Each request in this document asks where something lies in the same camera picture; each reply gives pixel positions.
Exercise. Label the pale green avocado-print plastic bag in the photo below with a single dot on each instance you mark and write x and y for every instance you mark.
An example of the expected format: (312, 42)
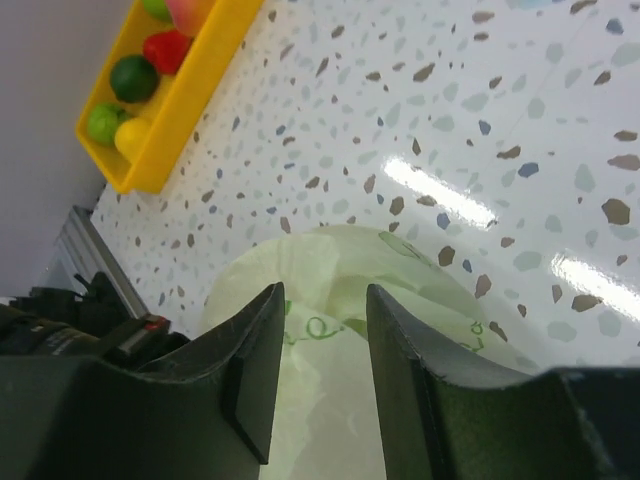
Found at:
(326, 422)

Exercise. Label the small green fake lime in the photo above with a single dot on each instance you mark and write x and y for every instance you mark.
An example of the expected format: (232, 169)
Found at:
(104, 121)

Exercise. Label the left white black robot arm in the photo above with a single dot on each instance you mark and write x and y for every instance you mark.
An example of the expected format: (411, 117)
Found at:
(75, 325)

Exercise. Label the red fake pepper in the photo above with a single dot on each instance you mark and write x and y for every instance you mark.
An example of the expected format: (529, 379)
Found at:
(167, 50)

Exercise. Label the aluminium rail frame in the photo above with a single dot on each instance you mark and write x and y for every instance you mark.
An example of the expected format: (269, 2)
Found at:
(79, 249)

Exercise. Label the pink peach with leaf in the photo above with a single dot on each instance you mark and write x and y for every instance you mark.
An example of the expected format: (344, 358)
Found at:
(189, 16)

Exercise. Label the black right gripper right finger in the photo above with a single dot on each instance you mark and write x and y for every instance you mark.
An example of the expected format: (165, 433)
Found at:
(447, 413)

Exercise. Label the yellow fake lemon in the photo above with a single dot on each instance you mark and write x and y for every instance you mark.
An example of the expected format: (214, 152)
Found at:
(130, 137)

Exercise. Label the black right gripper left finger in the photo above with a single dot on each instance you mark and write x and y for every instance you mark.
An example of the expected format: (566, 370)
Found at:
(142, 402)

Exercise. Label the bright green fake apple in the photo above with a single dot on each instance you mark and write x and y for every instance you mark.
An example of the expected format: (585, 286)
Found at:
(158, 10)

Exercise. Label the dark green fake avocado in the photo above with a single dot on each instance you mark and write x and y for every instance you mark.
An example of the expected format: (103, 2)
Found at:
(133, 79)

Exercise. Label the yellow plastic tray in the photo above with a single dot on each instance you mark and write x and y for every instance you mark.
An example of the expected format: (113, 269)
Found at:
(176, 109)

